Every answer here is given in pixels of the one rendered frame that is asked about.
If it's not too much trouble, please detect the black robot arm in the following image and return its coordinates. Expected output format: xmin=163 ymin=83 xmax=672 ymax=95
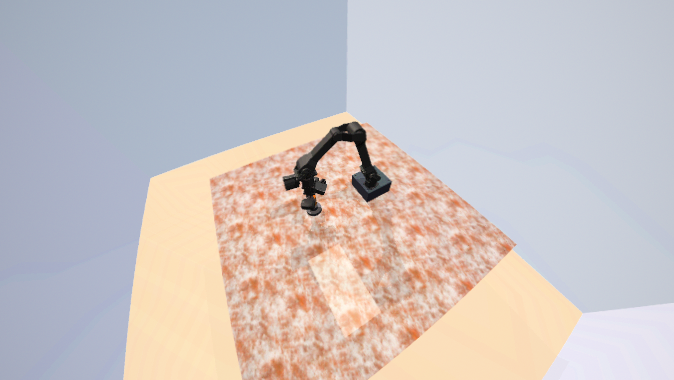
xmin=282 ymin=121 xmax=381 ymax=195

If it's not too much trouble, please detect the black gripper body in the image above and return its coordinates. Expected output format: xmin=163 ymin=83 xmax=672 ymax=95
xmin=301 ymin=177 xmax=319 ymax=210

